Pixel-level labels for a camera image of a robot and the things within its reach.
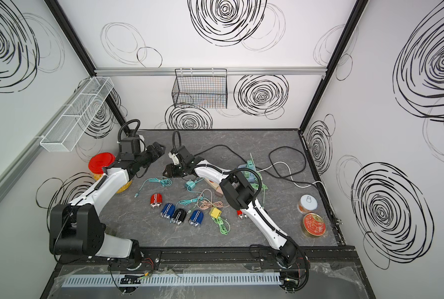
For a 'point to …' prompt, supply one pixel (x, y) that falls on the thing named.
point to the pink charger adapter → (219, 192)
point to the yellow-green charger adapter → (215, 212)
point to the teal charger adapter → (190, 185)
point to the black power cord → (277, 175)
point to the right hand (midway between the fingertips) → (166, 173)
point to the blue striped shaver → (196, 217)
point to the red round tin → (314, 224)
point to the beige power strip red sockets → (212, 183)
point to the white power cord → (290, 175)
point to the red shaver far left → (156, 200)
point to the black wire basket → (201, 88)
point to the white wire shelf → (71, 125)
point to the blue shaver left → (168, 210)
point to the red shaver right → (239, 212)
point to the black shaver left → (179, 216)
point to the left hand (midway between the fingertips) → (161, 150)
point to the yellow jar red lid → (100, 161)
